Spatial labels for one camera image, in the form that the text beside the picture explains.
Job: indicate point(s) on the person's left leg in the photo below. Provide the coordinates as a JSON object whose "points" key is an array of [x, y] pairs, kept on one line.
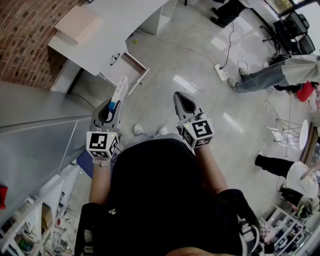
{"points": [[137, 141]]}

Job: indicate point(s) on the blue seat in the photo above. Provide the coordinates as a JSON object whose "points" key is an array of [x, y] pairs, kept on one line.
{"points": [[86, 162]]}

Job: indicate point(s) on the person's leg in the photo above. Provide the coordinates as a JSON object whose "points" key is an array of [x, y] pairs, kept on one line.
{"points": [[167, 137], [137, 141]]}

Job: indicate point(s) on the person's right leg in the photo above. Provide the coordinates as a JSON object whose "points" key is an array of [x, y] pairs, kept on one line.
{"points": [[167, 137]]}

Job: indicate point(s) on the white blue small box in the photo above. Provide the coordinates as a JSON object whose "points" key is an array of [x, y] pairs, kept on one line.
{"points": [[120, 90]]}

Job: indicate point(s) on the round white table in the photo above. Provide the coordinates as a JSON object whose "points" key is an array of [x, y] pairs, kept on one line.
{"points": [[303, 135]]}

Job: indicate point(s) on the grey counter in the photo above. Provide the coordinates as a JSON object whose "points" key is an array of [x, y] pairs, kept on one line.
{"points": [[32, 140]]}

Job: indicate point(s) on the white drawer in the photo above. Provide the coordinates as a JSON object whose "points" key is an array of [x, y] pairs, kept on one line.
{"points": [[125, 70]]}

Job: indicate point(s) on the white power strip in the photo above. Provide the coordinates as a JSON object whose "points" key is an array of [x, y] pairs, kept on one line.
{"points": [[221, 72]]}

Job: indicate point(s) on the pale pink cardboard box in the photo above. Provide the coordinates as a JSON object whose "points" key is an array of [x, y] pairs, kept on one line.
{"points": [[77, 25]]}

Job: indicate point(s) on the black office chair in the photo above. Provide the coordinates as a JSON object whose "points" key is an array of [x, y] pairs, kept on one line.
{"points": [[292, 32]]}

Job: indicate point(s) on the white storage shelf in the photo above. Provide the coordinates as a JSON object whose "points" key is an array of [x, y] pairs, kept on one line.
{"points": [[30, 225]]}

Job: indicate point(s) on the person's left forearm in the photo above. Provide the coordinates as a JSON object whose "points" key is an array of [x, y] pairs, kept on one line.
{"points": [[98, 185]]}

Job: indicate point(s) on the person's black shirt torso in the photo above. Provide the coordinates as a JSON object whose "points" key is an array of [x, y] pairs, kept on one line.
{"points": [[162, 200]]}

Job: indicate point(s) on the red bag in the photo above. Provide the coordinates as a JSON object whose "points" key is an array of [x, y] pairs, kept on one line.
{"points": [[306, 92]]}

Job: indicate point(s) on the white desk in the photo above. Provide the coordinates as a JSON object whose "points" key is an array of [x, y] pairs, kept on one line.
{"points": [[112, 30]]}

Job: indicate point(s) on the small yellow floor item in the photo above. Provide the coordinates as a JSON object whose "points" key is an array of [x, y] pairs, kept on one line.
{"points": [[135, 42]]}

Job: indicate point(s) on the person's right forearm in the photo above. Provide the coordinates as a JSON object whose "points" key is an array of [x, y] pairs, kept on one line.
{"points": [[212, 172]]}

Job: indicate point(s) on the red item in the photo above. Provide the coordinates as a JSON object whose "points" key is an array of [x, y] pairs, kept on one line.
{"points": [[2, 197]]}

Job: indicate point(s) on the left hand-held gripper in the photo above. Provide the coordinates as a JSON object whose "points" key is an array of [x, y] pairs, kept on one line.
{"points": [[100, 143]]}

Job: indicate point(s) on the person's right white shoe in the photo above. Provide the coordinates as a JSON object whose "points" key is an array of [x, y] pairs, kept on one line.
{"points": [[162, 130]]}

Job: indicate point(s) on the white display shelf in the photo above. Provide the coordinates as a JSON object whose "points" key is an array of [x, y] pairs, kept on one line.
{"points": [[287, 232]]}

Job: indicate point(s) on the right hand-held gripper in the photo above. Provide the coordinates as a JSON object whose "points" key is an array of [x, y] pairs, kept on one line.
{"points": [[200, 130]]}

